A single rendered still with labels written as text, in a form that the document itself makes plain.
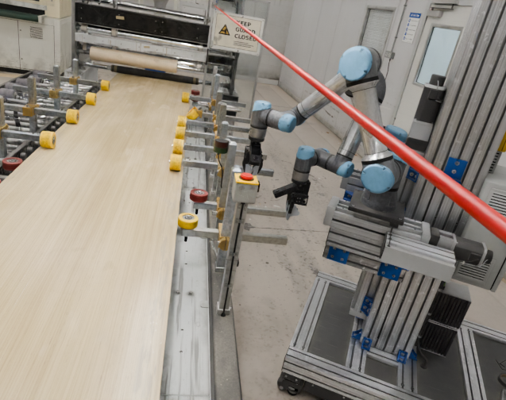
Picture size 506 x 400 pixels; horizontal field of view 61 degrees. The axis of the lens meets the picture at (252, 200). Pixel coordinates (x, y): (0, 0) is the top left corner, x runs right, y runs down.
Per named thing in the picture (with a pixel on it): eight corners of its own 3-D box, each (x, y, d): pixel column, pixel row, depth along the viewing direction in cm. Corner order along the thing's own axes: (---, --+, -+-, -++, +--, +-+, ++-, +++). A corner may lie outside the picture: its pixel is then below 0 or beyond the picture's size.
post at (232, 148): (221, 238, 201) (237, 140, 181) (221, 241, 198) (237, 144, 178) (214, 237, 200) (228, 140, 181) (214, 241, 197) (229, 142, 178)
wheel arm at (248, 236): (284, 243, 181) (286, 234, 179) (286, 247, 178) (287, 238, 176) (181, 233, 174) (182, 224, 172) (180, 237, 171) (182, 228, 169)
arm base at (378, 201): (396, 202, 185) (403, 182, 181) (395, 216, 172) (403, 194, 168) (361, 193, 189) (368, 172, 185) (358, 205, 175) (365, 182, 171)
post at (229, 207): (222, 272, 179) (241, 166, 160) (223, 277, 176) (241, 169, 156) (214, 271, 179) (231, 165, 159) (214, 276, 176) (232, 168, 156)
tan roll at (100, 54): (229, 80, 429) (230, 67, 424) (229, 82, 418) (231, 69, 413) (79, 56, 405) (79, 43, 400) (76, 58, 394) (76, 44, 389)
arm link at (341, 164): (400, 78, 185) (351, 181, 192) (379, 72, 191) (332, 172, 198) (392, 68, 175) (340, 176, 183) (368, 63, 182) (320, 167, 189)
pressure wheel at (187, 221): (185, 233, 178) (188, 209, 174) (199, 241, 175) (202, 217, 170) (171, 240, 172) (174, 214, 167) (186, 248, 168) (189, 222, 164)
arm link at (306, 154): (320, 149, 189) (308, 151, 183) (314, 171, 194) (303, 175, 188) (306, 143, 194) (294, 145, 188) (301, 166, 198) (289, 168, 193)
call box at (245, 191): (252, 197, 139) (256, 175, 135) (254, 206, 132) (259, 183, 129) (230, 194, 137) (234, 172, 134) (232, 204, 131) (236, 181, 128)
